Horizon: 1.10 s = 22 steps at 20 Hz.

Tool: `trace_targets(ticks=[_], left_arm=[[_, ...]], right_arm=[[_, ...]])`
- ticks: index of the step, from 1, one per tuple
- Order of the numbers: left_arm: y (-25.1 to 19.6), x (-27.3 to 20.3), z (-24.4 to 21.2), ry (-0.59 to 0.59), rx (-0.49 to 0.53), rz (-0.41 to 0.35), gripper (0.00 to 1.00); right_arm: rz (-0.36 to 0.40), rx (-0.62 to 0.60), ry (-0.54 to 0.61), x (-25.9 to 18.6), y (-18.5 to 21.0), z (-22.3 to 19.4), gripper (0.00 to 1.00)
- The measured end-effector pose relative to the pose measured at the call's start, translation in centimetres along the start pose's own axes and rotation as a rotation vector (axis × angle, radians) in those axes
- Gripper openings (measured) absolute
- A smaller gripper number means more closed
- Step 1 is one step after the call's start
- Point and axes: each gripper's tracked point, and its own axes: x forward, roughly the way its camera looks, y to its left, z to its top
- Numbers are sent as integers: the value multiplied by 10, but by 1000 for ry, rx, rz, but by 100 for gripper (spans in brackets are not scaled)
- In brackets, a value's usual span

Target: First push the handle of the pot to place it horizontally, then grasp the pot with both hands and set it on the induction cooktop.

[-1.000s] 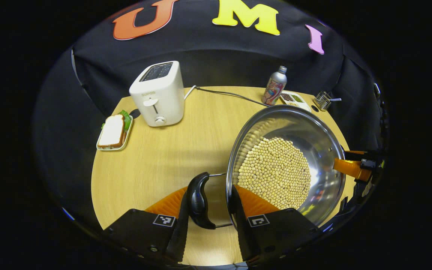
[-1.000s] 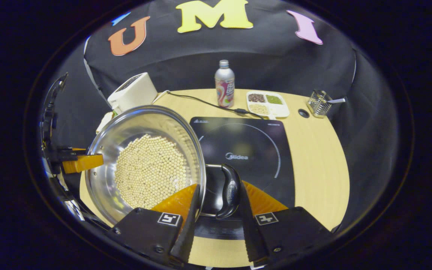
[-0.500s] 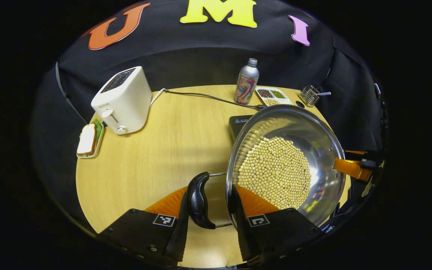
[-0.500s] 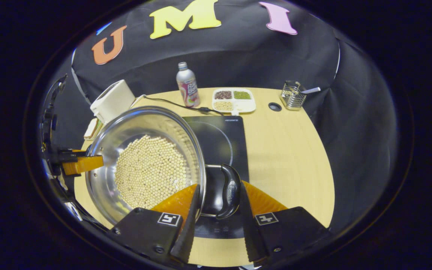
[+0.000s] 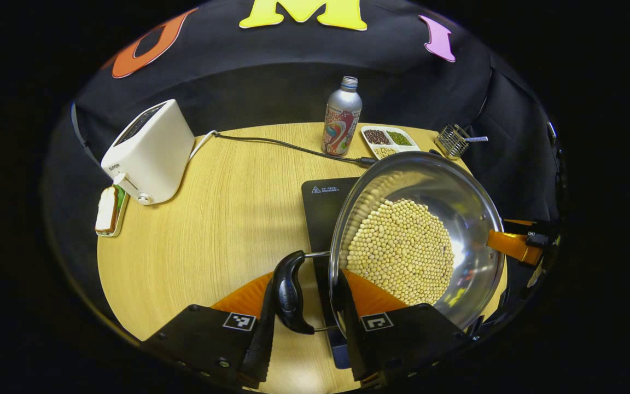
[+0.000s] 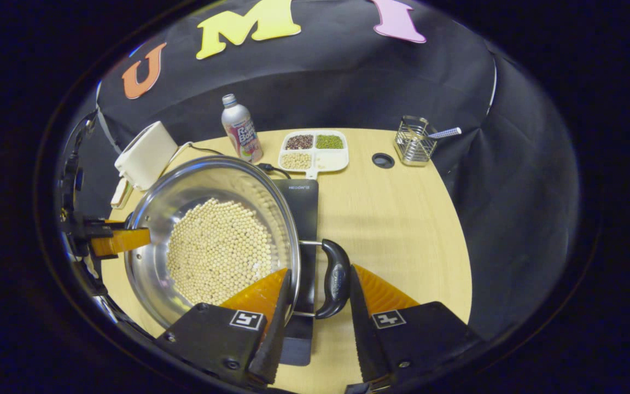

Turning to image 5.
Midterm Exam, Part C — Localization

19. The white divided bean dish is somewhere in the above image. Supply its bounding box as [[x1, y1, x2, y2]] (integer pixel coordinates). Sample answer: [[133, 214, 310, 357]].
[[360, 125, 421, 160]]

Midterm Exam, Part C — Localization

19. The toy bread slice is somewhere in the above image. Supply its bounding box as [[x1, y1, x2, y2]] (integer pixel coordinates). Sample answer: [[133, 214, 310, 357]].
[[95, 186, 119, 234]]

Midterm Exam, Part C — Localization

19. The white toaster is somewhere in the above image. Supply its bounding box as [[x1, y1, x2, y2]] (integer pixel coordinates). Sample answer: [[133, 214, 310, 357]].
[[101, 99, 196, 206]]

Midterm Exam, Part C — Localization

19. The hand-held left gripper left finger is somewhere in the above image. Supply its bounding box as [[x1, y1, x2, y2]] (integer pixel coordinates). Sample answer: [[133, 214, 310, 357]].
[[140, 272, 277, 390]]

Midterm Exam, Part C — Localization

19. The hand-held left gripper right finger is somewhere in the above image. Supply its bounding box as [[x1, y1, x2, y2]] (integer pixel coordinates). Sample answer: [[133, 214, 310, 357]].
[[336, 268, 472, 384]]

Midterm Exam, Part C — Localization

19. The silver drink bottle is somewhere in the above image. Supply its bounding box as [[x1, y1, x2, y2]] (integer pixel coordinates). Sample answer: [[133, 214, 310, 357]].
[[321, 76, 363, 157]]

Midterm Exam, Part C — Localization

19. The metal wire utensil holder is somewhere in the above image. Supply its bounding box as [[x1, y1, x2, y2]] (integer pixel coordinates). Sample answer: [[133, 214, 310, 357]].
[[434, 124, 471, 160]]

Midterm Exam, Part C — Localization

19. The black induction cooktop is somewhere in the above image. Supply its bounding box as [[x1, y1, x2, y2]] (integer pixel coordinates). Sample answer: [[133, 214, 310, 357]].
[[301, 176, 362, 370]]

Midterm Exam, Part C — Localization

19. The black power cable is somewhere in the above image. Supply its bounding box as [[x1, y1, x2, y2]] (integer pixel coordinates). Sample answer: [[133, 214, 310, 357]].
[[214, 133, 379, 167]]

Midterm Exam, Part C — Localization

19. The steel pot with black handle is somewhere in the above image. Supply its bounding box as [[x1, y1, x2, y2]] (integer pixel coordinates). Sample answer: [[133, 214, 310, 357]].
[[271, 152, 506, 335]]

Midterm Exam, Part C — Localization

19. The heap of soybeans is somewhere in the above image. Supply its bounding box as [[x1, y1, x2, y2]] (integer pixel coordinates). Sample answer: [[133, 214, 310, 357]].
[[346, 198, 455, 306]]

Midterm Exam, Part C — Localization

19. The small green tray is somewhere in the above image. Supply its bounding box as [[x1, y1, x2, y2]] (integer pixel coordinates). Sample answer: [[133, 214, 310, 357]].
[[95, 184, 130, 237]]

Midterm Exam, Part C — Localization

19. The white toaster cord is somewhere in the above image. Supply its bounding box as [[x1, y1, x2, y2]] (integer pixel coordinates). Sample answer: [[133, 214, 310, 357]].
[[189, 130, 218, 160]]

